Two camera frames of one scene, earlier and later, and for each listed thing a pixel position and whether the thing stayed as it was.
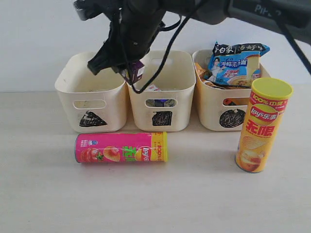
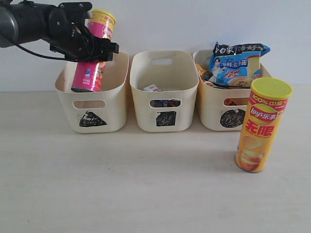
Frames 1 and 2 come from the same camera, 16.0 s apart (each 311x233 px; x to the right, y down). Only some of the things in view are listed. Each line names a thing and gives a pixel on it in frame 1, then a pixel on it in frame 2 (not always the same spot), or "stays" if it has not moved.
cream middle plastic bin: (166, 104) stays
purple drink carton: (137, 70) to (170, 103)
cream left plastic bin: (95, 103) stays
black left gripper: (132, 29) to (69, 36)
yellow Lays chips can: (262, 121) stays
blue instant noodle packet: (236, 64) stays
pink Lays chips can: (90, 148) to (89, 76)
